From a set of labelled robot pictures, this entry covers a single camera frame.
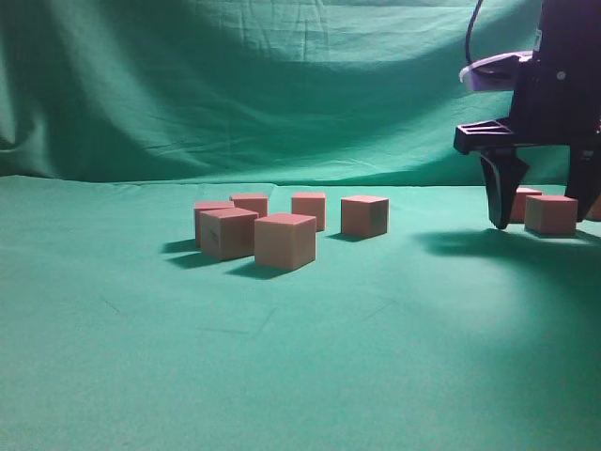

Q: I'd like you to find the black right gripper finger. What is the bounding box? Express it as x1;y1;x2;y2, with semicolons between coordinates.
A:
564;146;600;222
480;148;530;229

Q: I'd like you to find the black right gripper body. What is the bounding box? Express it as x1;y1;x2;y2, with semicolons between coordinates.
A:
454;1;600;154

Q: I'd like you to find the placed pink cube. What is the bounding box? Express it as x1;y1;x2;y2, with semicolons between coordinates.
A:
291;192;327;231
341;195;390;238
193;201;235;248
254;212;316;271
230;193;269;218

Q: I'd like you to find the pink cube with mark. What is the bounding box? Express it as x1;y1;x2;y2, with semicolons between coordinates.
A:
199;208;258;261

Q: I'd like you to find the green cloth backdrop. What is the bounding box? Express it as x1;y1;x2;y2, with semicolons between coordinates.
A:
1;1;600;450

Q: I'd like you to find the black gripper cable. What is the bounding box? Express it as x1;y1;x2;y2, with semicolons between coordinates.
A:
464;0;485;66

